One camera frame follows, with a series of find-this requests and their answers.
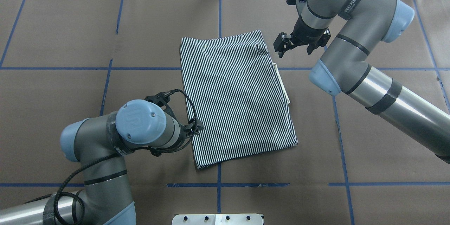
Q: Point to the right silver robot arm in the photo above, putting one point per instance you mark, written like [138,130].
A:
[351,29]

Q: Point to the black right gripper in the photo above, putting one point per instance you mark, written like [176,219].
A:
[305,32]

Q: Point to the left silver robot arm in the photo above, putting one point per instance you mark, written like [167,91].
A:
[99,192]

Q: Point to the blue white striped polo shirt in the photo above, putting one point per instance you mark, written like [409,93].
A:
[239,97]

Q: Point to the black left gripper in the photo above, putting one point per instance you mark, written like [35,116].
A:
[191,129]

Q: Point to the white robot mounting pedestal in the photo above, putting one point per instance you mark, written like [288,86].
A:
[219,219]

